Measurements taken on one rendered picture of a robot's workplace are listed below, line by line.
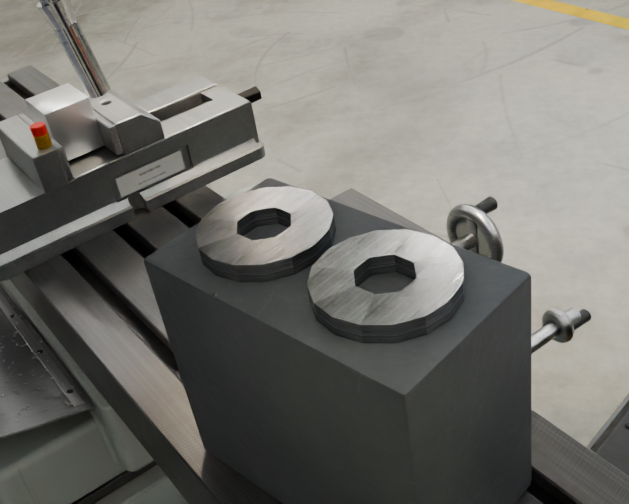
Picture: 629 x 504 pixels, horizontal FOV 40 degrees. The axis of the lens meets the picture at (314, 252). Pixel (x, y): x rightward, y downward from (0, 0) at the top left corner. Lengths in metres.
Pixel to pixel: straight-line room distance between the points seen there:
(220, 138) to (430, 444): 0.62
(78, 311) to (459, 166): 2.06
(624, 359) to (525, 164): 0.91
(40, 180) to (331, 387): 0.54
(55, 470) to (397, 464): 0.51
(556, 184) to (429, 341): 2.24
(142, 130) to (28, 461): 0.37
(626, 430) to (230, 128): 0.60
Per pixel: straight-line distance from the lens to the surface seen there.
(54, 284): 0.93
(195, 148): 1.01
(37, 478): 0.93
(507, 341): 0.51
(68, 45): 0.88
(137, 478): 1.00
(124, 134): 0.96
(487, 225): 1.33
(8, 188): 0.99
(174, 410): 0.73
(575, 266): 2.35
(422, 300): 0.47
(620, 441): 1.12
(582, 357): 2.09
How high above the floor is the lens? 1.42
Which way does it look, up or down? 35 degrees down
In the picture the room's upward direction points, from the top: 10 degrees counter-clockwise
